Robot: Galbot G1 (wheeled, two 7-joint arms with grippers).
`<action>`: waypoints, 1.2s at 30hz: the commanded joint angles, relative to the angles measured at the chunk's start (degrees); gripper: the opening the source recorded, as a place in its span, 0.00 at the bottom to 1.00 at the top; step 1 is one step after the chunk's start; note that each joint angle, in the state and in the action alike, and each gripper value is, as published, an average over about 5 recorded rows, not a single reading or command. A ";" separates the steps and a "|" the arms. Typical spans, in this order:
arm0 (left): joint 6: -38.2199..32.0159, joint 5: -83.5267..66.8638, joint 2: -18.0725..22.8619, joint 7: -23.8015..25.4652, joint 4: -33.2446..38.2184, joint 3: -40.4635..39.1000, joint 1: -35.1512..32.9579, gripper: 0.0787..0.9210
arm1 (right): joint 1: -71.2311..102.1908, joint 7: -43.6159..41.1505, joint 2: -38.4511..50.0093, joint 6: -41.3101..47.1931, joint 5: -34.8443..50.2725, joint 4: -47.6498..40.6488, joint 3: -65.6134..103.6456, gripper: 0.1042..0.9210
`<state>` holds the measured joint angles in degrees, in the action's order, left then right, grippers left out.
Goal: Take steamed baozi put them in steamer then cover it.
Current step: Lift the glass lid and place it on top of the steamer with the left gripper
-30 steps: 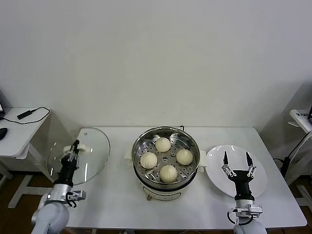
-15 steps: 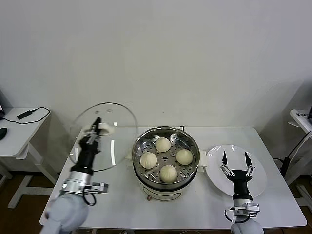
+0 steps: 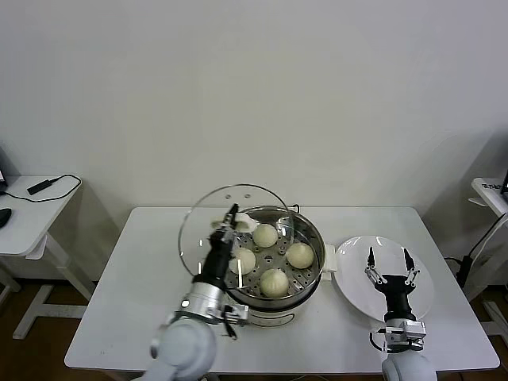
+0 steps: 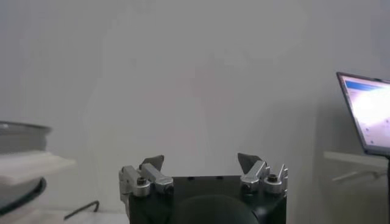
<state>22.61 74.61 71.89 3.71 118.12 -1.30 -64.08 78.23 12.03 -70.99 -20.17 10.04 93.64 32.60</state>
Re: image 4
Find steel steamer basket white handles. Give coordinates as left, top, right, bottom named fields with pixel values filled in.
left=0, top=121, right=77, bottom=186

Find white electric cooker pot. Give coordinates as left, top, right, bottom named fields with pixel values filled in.
left=0, top=177, right=66, bottom=224

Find laptop with lit screen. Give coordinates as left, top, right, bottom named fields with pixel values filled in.
left=336, top=71, right=390, bottom=158

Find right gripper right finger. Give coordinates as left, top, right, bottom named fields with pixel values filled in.
left=237, top=152, right=289, bottom=195

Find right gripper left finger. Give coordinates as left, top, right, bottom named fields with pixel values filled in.
left=118, top=154, right=174, bottom=211

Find black cooker power cable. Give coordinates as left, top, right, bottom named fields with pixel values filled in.
left=63, top=200, right=101, bottom=221

